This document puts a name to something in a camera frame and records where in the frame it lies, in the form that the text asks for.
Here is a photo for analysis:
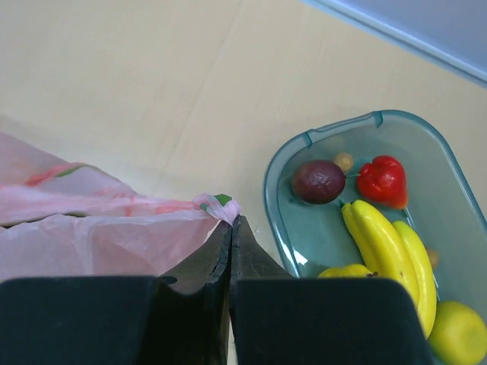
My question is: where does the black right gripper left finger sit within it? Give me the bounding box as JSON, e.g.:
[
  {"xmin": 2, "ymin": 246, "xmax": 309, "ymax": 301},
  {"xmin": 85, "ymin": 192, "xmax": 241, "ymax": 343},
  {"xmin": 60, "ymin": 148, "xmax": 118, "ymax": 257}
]
[{"xmin": 1, "ymin": 222, "xmax": 232, "ymax": 364}]

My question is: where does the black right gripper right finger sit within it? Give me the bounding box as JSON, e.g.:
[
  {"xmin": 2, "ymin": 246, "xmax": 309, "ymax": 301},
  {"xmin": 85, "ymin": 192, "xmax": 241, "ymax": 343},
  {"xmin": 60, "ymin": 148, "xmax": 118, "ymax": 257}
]
[{"xmin": 230, "ymin": 216, "xmax": 433, "ymax": 364}]

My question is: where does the pink plastic bag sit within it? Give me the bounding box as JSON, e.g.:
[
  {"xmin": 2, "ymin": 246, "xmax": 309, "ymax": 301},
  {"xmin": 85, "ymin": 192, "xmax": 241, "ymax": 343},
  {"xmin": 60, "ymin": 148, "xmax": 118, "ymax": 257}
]
[{"xmin": 1, "ymin": 134, "xmax": 241, "ymax": 280}]

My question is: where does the dark purple passion fruit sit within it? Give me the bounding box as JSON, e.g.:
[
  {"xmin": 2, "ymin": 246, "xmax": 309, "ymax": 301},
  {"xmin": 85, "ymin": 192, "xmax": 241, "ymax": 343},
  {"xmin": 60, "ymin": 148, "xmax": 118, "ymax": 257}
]
[{"xmin": 292, "ymin": 160, "xmax": 346, "ymax": 205}]

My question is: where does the teal plastic fruit tray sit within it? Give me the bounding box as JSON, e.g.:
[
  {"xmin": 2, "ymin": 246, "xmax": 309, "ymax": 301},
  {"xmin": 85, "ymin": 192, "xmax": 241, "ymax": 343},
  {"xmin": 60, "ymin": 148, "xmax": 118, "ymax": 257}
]
[{"xmin": 263, "ymin": 109, "xmax": 487, "ymax": 365}]

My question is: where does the yellow pear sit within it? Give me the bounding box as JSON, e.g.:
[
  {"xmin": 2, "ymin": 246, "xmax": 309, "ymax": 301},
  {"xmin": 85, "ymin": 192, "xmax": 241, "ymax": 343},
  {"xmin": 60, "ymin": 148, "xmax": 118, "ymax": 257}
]
[{"xmin": 318, "ymin": 264, "xmax": 378, "ymax": 278}]

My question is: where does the yellow banana bunch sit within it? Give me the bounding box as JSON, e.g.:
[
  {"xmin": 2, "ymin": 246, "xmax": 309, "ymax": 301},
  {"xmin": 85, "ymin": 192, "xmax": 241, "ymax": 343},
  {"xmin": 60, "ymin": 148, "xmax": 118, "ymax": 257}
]
[{"xmin": 341, "ymin": 199, "xmax": 437, "ymax": 338}]

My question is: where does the small brown walnut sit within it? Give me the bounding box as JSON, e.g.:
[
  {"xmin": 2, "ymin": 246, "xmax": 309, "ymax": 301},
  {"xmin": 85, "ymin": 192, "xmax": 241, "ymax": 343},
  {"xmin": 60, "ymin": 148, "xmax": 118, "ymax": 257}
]
[{"xmin": 333, "ymin": 152, "xmax": 354, "ymax": 173}]

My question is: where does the red wax apple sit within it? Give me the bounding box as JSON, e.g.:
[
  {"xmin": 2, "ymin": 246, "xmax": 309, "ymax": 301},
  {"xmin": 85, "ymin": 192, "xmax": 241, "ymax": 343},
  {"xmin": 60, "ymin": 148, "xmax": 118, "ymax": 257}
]
[{"xmin": 356, "ymin": 155, "xmax": 408, "ymax": 210}]

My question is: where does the yellow lemon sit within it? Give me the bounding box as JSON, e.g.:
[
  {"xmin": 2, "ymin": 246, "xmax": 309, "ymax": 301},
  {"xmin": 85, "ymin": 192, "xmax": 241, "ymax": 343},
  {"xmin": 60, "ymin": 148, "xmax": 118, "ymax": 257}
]
[{"xmin": 428, "ymin": 300, "xmax": 486, "ymax": 365}]

